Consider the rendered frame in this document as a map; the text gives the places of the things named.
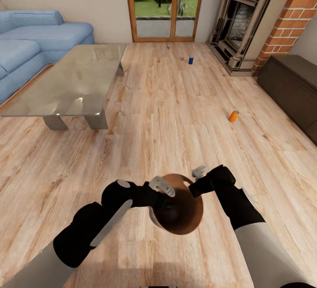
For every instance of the trash can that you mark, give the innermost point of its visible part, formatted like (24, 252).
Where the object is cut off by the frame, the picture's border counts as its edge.
(190, 209)

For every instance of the sofa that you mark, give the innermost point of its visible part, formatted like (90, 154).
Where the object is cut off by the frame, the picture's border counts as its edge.
(30, 41)

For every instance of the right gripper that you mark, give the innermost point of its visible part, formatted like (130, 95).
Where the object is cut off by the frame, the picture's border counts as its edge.
(198, 188)

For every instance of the coffee table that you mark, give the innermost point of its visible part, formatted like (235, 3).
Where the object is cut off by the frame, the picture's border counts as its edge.
(77, 85)

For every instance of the door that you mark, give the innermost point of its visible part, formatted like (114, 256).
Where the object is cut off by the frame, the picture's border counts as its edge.
(164, 20)

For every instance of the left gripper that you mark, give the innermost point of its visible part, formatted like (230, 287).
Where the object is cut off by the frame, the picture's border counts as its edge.
(156, 200)

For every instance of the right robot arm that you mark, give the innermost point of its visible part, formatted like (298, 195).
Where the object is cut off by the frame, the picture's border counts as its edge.
(269, 264)

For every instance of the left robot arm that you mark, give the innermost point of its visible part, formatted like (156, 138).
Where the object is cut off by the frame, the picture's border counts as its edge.
(57, 262)

